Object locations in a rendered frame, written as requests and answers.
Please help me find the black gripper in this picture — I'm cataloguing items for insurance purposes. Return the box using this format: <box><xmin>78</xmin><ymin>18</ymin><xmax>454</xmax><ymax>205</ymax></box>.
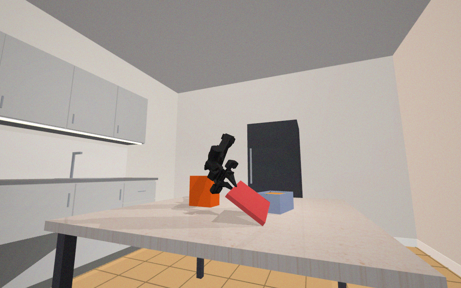
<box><xmin>210</xmin><ymin>160</ymin><xmax>238</xmax><ymax>194</ymax></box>

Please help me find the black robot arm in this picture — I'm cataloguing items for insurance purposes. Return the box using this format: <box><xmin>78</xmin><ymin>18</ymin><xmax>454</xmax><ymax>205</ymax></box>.
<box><xmin>204</xmin><ymin>134</ymin><xmax>235</xmax><ymax>184</ymax></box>

